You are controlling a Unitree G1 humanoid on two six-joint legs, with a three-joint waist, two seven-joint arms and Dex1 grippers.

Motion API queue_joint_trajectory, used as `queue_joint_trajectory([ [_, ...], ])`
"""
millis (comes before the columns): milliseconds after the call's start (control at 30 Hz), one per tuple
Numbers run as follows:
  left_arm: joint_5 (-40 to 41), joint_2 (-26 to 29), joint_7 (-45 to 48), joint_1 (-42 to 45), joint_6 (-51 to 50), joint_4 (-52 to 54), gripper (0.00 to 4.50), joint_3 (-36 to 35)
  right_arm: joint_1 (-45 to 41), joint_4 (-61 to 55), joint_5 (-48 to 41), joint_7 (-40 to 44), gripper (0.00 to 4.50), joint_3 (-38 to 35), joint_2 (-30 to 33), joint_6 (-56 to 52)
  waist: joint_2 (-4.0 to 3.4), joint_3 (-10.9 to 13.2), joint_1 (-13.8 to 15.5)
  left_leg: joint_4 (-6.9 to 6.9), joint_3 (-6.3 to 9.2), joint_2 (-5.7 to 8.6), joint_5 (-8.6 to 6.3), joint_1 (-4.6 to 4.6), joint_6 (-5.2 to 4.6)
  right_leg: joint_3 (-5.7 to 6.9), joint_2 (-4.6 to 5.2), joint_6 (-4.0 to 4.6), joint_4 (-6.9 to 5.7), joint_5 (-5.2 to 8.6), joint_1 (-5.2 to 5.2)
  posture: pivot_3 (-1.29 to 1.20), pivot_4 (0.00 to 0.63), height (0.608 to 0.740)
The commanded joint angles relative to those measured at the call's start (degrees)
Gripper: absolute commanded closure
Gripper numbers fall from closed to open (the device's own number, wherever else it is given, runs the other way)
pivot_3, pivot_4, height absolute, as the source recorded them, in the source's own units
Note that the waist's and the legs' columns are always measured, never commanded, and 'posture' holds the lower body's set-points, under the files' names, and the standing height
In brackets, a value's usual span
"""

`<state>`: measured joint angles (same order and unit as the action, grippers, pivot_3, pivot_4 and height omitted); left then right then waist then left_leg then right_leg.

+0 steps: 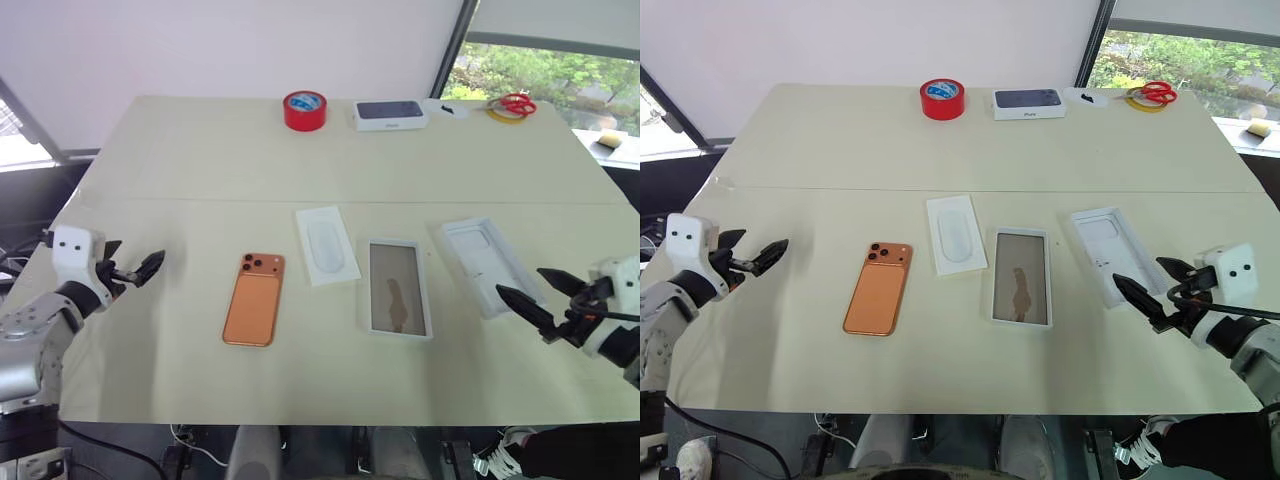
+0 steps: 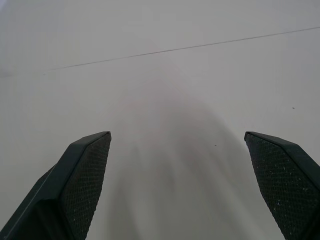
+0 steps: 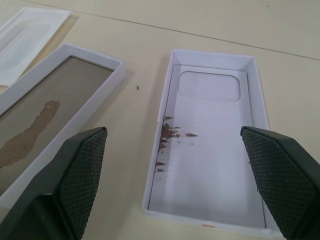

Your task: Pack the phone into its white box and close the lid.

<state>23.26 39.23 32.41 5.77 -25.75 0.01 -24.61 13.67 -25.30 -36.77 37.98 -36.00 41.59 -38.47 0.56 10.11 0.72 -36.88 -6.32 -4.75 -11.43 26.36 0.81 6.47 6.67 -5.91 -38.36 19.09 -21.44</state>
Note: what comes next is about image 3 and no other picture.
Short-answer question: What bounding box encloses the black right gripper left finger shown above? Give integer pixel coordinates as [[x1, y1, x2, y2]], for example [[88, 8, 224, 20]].
[[0, 126, 109, 240]]

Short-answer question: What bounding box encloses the white box lid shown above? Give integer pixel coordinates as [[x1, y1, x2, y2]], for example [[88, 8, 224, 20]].
[[0, 43, 125, 208]]

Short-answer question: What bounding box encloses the white phone box base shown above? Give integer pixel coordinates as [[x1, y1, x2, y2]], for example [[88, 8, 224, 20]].
[[141, 48, 282, 238]]

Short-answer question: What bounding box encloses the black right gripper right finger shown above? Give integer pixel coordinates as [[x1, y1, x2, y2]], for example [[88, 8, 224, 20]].
[[240, 125, 320, 240]]

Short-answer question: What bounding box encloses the white plastic tray insert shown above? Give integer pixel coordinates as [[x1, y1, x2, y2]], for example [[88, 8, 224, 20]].
[[0, 6, 73, 88]]

